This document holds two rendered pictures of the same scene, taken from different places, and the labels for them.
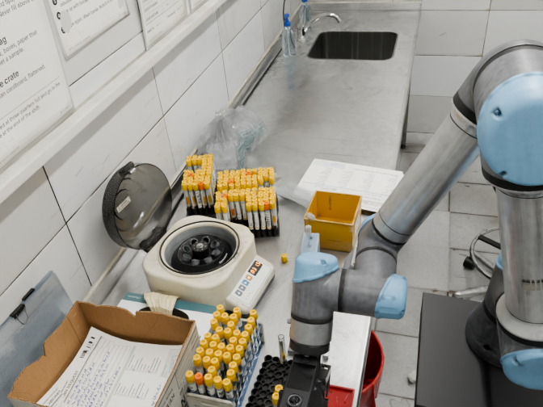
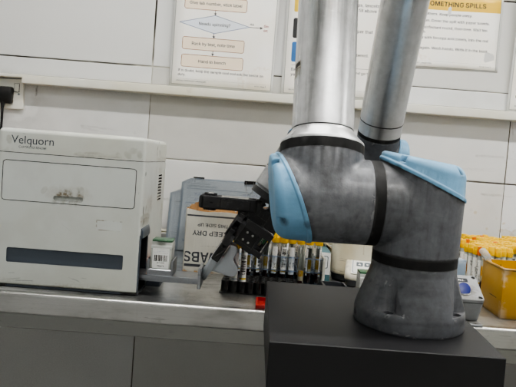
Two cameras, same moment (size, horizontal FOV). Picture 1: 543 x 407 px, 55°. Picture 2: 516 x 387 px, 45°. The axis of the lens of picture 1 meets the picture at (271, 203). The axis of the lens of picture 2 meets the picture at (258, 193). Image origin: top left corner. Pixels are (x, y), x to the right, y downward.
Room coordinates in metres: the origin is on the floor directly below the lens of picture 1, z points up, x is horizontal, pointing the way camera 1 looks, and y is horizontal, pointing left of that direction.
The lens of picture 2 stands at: (0.17, -1.19, 1.15)
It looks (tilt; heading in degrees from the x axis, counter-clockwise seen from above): 3 degrees down; 71
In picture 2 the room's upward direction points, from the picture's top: 4 degrees clockwise
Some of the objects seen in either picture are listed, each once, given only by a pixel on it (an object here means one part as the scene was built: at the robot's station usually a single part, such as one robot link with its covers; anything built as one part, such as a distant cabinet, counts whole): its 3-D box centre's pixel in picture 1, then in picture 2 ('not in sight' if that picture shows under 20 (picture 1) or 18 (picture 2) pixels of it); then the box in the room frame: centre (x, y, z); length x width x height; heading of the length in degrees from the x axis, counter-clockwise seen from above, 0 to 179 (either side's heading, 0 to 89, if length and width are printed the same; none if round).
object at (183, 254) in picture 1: (201, 255); not in sight; (0.99, 0.19, 0.97); 0.15 x 0.15 x 0.07
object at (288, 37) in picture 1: (288, 35); not in sight; (2.51, -0.16, 0.97); 0.08 x 0.07 x 0.20; 164
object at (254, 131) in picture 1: (241, 123); not in sight; (1.71, 0.08, 0.94); 0.20 x 0.17 x 0.14; 142
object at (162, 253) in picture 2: not in sight; (162, 256); (0.41, 0.02, 0.95); 0.05 x 0.04 x 0.06; 71
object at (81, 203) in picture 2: not in sight; (94, 206); (0.29, 0.16, 1.03); 0.31 x 0.27 x 0.30; 161
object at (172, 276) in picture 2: not in sight; (150, 269); (0.39, 0.03, 0.92); 0.21 x 0.07 x 0.05; 161
